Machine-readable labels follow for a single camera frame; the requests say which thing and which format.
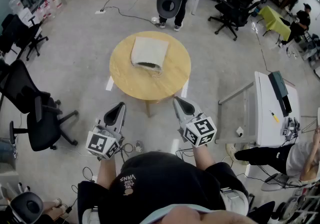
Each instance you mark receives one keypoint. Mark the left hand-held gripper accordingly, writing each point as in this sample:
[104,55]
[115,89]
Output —
[100,143]

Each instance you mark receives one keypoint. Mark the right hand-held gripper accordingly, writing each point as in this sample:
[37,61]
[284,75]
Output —
[200,132]

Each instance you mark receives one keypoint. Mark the white cloth pouch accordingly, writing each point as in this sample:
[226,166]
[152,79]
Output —
[148,51]

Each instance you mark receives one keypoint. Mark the person's right forearm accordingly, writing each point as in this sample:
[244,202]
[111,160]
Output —
[203,158]

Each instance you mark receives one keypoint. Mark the person's left forearm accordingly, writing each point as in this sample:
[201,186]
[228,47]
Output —
[106,173]

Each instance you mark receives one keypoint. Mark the round wooden table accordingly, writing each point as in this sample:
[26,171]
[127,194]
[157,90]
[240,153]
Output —
[140,85]

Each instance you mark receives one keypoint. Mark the white floor socket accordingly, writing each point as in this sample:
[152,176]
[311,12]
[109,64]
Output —
[240,131]

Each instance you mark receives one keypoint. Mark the black office chair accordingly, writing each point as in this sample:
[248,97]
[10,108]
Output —
[237,8]
[15,33]
[42,128]

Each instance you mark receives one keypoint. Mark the person's black t-shirt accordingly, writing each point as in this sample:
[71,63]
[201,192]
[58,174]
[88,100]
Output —
[162,180]

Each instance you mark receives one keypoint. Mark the white desk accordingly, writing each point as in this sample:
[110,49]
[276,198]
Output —
[270,118]

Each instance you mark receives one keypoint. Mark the yellow screwdriver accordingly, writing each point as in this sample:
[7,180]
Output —
[274,116]

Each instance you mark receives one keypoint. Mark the dark teal flat box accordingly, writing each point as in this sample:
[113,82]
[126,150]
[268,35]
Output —
[276,80]

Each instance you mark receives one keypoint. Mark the person's light grey shorts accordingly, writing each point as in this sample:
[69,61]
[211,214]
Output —
[235,200]

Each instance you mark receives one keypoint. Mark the person's light blue face mask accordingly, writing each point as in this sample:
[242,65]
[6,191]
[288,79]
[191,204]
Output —
[155,214]

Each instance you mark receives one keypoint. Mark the person's face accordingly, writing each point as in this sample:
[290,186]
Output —
[195,215]

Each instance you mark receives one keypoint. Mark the white power strip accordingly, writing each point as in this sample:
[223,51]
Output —
[100,12]

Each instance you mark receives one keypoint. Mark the yellow-green cloth table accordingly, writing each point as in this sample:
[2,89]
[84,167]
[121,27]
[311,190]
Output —
[275,19]

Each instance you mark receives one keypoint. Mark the row of clear plastic jugs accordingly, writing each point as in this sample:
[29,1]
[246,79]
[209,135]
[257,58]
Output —
[48,8]

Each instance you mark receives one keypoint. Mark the white round side table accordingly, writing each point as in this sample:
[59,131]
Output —
[318,115]

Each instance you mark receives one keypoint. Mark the large clear water bottle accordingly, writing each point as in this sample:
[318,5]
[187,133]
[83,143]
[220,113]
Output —
[15,4]

